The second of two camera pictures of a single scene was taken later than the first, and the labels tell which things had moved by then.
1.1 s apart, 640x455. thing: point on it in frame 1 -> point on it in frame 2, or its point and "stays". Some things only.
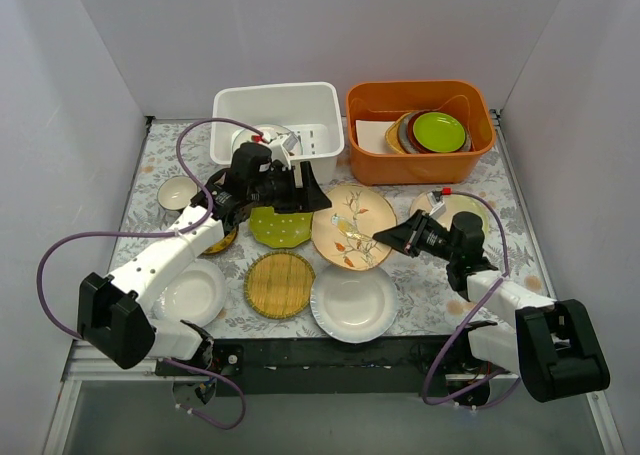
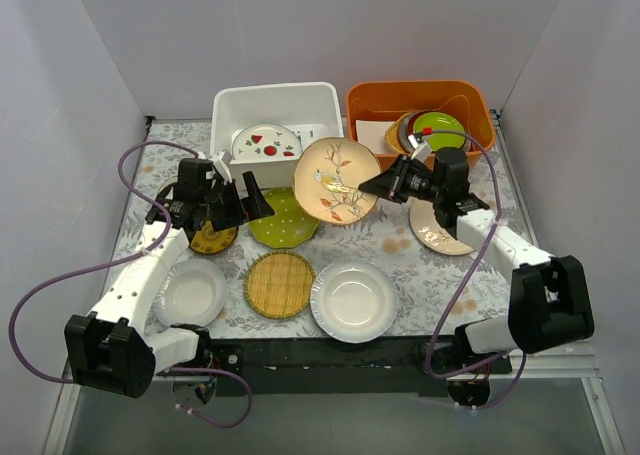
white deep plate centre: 354,306 stays
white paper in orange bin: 371,135 stays
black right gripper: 410,231 -> 400,179
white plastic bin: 308,109 stays
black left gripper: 297,191 -> 230,207
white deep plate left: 196,296 stays
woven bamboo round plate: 279,284 stays
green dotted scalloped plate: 279,230 stays
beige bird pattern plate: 343,231 -> 327,175
